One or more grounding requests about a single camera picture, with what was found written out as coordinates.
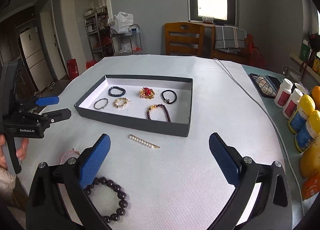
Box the pink cord bracelet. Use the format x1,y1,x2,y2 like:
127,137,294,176
60,148,82,165

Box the thin metal bangle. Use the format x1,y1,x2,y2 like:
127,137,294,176
93,98,108,110

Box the large black bead bracelet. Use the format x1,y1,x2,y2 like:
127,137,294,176
83,176,130,224

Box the pearl hair clip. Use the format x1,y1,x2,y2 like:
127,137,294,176
129,134,160,149

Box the gold ring hair pin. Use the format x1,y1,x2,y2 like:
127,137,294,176
113,97,131,108

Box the blue beaded bracelet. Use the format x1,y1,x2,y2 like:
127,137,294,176
108,86,126,97

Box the dark purple beaded bracelet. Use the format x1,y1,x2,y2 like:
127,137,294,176
146,103,172,123

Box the black hair tie with charm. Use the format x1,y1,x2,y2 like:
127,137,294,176
161,89,178,105

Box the red bead gold chain necklace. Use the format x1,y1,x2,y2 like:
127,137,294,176
139,86,156,100

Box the person's left hand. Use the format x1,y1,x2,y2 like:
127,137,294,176
0,133,29,171

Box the red box on floor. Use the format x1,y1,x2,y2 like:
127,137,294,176
67,59,79,80

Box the white refrigerator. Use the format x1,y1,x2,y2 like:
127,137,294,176
20,27,53,91

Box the white table mat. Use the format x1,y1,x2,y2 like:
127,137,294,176
18,55,294,229

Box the orange bottle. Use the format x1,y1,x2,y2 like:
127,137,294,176
299,137,319,179

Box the metal shelf rack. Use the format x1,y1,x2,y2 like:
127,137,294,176
84,6,113,62

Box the yellow bottle blue label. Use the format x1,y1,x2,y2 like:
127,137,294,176
288,95,315,134
295,110,320,153

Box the white bottle red label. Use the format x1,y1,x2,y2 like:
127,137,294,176
274,78,293,108
282,88,303,119

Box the grey shallow box tray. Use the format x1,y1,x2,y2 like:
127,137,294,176
74,75,193,137

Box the black smartphone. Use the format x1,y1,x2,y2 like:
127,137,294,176
266,75,281,90

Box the wheeled metal cart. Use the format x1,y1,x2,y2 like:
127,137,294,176
110,24,143,56

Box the white plastic bag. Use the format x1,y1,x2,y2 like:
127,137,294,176
108,12,134,34

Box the wooden chair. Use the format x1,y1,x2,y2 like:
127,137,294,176
211,25,254,64
164,22,205,57

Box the grey checked cloth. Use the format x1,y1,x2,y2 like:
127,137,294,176
215,26,247,54

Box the grey cable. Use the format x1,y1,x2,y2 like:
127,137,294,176
212,58,304,211

